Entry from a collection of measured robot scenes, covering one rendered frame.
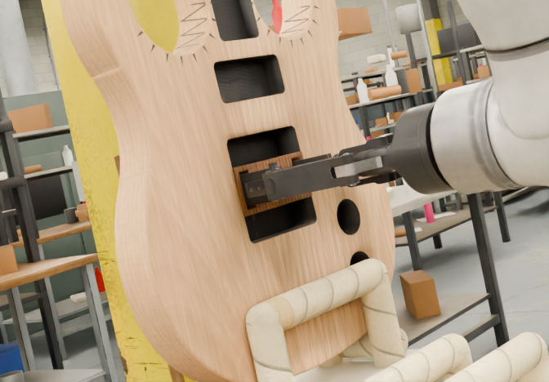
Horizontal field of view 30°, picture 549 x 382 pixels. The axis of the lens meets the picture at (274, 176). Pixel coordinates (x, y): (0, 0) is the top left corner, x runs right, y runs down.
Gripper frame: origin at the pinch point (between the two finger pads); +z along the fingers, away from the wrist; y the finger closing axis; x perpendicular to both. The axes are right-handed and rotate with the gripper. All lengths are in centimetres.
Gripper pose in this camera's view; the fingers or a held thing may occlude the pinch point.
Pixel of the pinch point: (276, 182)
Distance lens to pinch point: 98.1
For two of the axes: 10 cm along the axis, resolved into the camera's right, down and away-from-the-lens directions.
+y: 6.5, -1.7, 7.4
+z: -7.2, 1.6, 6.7
